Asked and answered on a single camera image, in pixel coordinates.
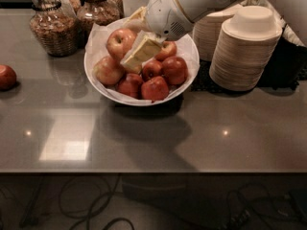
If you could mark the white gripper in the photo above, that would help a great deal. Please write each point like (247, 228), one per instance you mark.
(163, 13)

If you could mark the large apple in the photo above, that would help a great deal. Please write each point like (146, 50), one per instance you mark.
(120, 42)

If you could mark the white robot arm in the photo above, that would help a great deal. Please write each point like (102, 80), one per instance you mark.
(294, 12)

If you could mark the back yellow-red apple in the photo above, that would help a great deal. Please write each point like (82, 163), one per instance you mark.
(168, 49)

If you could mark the yellow-red apple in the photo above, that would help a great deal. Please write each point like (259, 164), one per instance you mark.
(108, 71)
(168, 49)

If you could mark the small red apple centre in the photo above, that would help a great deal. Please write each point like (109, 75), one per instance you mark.
(151, 69)

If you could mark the small yellow apple behind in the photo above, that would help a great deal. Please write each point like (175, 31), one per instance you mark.
(134, 69)

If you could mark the white bowl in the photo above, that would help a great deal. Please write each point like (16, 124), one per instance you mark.
(140, 99)

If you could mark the yellow-red apple left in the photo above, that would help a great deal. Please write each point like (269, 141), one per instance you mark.
(108, 71)

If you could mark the red apple front left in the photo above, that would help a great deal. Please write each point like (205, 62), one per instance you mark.
(130, 85)

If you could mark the red apple front right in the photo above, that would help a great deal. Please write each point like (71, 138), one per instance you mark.
(155, 89)

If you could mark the red apple on table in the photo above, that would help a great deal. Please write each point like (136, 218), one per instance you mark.
(7, 77)

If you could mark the white paper liner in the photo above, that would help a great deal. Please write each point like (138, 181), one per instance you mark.
(99, 39)

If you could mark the glass cereal jar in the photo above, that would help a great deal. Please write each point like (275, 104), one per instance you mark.
(100, 12)
(56, 31)

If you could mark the rear stack paper bowls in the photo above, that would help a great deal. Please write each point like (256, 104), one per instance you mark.
(206, 31)

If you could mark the front glass cereal jar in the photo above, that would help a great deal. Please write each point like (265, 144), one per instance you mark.
(56, 31)

